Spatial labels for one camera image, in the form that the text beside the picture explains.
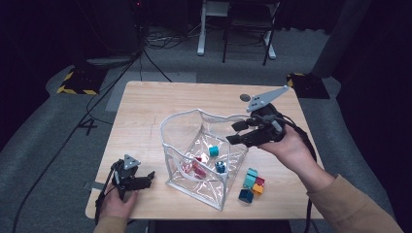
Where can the dark equipment cabinet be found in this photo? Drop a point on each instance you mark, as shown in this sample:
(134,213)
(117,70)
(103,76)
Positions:
(110,29)

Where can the black yellow striped stand base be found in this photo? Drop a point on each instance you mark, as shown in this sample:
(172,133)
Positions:
(307,85)
(81,82)

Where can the dark round table grommet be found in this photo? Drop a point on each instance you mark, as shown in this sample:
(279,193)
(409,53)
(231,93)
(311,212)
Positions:
(243,97)

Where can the maroon toy block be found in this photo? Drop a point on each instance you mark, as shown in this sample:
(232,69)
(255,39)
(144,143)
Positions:
(199,171)

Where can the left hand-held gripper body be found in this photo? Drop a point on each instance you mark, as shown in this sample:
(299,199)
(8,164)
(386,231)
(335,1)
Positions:
(124,174)

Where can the pink-red toy block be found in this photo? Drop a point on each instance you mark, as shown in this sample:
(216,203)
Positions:
(187,168)

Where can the person's right hand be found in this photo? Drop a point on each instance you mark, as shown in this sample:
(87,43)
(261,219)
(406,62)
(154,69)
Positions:
(291,150)

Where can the white desk leg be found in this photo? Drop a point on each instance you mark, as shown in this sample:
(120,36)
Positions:
(270,45)
(202,32)

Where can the grey curtain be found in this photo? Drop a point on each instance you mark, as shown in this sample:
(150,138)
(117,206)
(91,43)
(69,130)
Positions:
(340,35)

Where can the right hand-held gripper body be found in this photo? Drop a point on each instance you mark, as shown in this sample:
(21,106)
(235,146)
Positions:
(270,124)

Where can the orange toy block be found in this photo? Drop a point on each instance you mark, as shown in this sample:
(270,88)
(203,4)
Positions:
(257,189)

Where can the dark blue studded toy plate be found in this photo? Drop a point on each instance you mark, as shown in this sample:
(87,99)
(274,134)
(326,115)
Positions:
(220,167)

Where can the red studded toy block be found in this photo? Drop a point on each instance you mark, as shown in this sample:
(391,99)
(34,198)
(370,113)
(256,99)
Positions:
(196,159)

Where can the dark blue toy block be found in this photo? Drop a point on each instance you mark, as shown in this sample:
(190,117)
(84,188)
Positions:
(246,195)

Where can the shiny teal toy block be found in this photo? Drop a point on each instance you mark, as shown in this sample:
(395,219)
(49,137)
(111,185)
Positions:
(252,172)

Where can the person's left hand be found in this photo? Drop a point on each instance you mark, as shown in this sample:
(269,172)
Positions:
(113,207)

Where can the grey flat stand base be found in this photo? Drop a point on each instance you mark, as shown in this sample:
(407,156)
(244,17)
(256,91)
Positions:
(110,61)

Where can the light teal toy block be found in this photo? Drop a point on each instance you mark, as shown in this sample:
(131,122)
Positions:
(249,182)

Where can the grey tape strip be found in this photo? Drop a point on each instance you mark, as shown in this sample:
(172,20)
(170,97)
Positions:
(97,185)

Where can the clear plastic storage bag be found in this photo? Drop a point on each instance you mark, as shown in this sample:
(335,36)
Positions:
(181,129)

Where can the black metal chair frame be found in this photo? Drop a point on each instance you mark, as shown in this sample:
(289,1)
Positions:
(249,24)

